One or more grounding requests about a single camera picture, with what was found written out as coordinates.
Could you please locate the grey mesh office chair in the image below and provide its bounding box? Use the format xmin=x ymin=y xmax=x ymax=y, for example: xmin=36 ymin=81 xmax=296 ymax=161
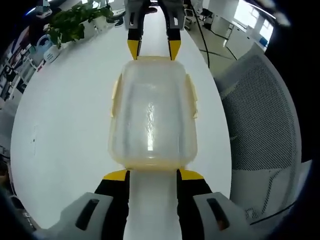
xmin=213 ymin=52 xmax=313 ymax=226

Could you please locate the black cable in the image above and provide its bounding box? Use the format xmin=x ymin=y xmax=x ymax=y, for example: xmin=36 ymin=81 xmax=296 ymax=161
xmin=186 ymin=0 xmax=238 ymax=68

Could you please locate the green potted plant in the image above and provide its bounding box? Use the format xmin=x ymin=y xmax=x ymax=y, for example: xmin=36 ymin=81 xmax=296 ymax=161
xmin=46 ymin=0 xmax=115 ymax=48

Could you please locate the person's right hand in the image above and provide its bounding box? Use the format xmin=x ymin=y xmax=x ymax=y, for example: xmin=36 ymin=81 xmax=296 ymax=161
xmin=144 ymin=5 xmax=159 ymax=16

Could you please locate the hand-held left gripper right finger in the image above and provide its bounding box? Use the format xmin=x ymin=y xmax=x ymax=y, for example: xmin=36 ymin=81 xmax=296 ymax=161
xmin=176 ymin=168 xmax=253 ymax=240

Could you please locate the white cabinet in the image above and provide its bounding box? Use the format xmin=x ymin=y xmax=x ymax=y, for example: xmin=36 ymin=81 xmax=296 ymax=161
xmin=212 ymin=12 xmax=253 ymax=55

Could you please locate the white blue desk gadget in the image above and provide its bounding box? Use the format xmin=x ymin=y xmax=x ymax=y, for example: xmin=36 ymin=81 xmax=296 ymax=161
xmin=33 ymin=34 xmax=61 ymax=65

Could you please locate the clear plastic food container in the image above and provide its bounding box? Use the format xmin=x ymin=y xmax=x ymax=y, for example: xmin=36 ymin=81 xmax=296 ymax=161
xmin=107 ymin=55 xmax=200 ymax=172

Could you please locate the white plant pot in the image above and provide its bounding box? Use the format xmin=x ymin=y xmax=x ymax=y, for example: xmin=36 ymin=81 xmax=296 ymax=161
xmin=82 ymin=17 xmax=111 ymax=35

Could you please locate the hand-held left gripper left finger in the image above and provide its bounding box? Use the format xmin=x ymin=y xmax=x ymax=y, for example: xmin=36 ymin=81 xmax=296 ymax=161
xmin=32 ymin=168 xmax=131 ymax=240

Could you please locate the black office chair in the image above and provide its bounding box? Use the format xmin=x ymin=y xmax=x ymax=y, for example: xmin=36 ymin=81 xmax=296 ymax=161
xmin=199 ymin=7 xmax=216 ymax=27

